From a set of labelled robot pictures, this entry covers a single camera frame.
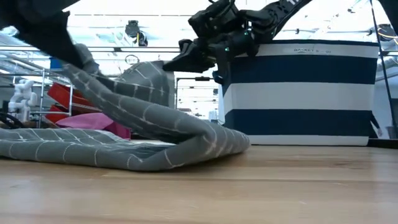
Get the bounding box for magenta towel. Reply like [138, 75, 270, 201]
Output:
[55, 112, 131, 140]

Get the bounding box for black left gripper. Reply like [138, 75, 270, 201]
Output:
[0, 0, 85, 70]

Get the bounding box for black ceiling cable reel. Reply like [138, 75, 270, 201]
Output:
[377, 23, 398, 43]
[125, 20, 149, 47]

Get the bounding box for blue storage bin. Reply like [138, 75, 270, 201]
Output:
[49, 57, 65, 70]

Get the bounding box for black curved cable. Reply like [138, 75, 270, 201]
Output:
[0, 111, 24, 129]

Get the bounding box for grey checked towel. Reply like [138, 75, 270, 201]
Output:
[0, 43, 251, 172]

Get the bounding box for long black slanted cable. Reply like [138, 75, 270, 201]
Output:
[369, 0, 398, 139]

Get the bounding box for navy white striped basket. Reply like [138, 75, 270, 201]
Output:
[213, 39, 382, 147]

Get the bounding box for black table frame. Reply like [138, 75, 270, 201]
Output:
[130, 133, 398, 149]

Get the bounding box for red shelf bin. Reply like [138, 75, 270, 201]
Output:
[47, 82, 100, 113]
[45, 104, 71, 124]

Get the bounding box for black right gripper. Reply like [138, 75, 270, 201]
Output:
[162, 0, 259, 74]

